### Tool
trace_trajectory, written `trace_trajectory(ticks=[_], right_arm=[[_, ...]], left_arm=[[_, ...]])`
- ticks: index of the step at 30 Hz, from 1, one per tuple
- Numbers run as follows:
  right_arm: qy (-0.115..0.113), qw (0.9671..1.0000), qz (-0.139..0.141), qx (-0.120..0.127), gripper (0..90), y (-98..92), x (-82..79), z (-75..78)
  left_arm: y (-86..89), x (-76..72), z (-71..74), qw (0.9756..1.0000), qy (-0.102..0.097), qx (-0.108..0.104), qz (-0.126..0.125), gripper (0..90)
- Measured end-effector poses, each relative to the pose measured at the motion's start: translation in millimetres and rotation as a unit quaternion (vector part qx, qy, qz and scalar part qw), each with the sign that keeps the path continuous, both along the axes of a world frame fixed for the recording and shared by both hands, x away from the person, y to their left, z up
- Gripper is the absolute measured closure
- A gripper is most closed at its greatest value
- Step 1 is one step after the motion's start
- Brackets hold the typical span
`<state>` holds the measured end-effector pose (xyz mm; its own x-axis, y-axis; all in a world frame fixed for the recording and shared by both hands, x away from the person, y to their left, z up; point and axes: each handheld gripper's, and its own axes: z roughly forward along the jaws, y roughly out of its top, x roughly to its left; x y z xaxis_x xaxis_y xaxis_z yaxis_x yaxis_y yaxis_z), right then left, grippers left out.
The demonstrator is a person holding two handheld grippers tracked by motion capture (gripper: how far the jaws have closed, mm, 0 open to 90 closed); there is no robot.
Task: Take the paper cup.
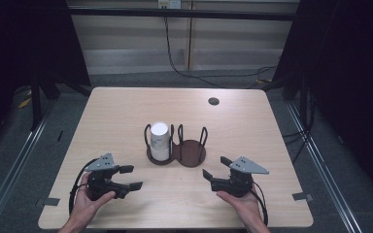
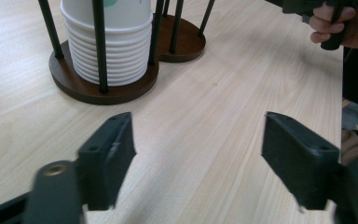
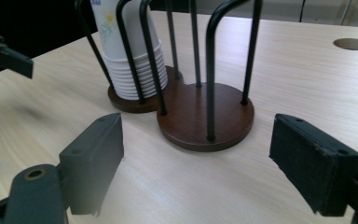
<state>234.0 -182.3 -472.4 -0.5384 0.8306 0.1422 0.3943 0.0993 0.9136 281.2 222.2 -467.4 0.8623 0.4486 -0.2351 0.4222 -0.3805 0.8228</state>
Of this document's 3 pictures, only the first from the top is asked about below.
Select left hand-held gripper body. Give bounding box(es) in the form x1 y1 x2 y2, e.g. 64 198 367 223
84 152 121 202

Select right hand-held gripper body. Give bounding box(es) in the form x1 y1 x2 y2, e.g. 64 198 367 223
223 155 270 199

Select brown double cup holder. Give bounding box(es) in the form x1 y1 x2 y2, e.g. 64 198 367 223
144 123 209 169

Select printed white paper cup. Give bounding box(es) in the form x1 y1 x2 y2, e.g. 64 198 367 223
150 121 171 150

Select person's right hand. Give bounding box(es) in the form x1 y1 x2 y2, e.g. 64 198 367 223
216 188 262 228

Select person's left hand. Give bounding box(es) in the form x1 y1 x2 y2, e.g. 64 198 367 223
72 172 117 225

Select grey tape piece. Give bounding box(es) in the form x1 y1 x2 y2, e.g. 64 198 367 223
291 191 314 202
35 197 61 208

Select black stand leg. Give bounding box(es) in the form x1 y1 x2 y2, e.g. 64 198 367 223
29 72 44 131

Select dark curtain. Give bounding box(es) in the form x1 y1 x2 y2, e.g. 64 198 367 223
261 0 373 205
0 0 92 156

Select black horizontal bar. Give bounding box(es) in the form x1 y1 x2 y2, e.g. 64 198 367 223
67 7 298 22

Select right hand-held gripper black cable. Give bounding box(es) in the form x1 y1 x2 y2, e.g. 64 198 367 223
250 181 270 227

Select black floor cables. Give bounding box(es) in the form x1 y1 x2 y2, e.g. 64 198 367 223
282 86 317 164

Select metal floor rail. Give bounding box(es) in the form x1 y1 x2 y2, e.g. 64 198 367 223
0 96 57 233
285 100 364 233

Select long black wall cable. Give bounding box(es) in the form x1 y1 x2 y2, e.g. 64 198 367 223
162 7 278 90

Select white wall socket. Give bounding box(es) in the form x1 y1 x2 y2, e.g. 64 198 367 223
157 0 183 10

